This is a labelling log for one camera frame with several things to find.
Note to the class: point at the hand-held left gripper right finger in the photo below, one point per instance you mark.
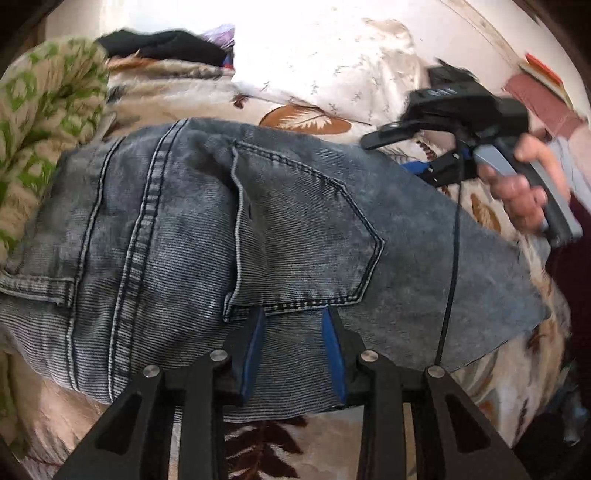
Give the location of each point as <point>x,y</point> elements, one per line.
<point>334,355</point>

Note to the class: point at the person's right hand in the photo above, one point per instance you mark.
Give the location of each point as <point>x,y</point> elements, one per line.
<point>517,194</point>

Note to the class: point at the red book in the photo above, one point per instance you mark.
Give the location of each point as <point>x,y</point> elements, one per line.
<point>547,69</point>

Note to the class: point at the green patterned quilt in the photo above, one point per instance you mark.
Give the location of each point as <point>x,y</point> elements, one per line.
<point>41,115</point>

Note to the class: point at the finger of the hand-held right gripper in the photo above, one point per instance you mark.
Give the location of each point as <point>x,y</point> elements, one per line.
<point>392,134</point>
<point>438,170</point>

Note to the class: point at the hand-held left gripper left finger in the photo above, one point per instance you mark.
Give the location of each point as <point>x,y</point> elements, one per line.
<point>251,353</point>

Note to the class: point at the leaf-printed blanket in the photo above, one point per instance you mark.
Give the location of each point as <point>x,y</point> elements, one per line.
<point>498,392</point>

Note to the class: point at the black garment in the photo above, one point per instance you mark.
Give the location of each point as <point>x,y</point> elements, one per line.
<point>161,46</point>

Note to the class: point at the grey washed denim pants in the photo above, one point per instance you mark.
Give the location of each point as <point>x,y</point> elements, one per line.
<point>184,230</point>

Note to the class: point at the white sprig-print pillow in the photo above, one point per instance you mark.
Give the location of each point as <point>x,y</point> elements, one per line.
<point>323,69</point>

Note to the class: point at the pink padded headboard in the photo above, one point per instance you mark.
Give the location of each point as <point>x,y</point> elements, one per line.
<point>549,110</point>

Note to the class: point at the yellow book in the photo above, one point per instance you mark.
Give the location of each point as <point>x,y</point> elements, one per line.
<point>551,90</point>

